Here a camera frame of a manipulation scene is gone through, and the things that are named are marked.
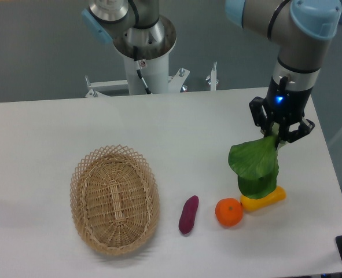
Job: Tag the green leafy vegetable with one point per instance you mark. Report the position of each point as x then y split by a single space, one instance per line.
256 165

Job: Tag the orange tangerine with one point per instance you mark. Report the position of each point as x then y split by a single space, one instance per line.
229 212

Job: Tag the purple sweet potato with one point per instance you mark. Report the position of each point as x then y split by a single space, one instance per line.
188 215

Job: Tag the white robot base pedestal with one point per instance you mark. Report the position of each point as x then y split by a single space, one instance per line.
142 77

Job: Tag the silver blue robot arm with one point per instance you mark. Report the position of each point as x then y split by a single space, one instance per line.
302 29

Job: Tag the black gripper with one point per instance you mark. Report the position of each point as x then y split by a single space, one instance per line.
285 107

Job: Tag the woven wicker basket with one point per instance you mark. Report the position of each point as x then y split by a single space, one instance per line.
114 200

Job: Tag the yellow pepper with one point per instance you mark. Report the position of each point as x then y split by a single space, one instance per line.
276 196

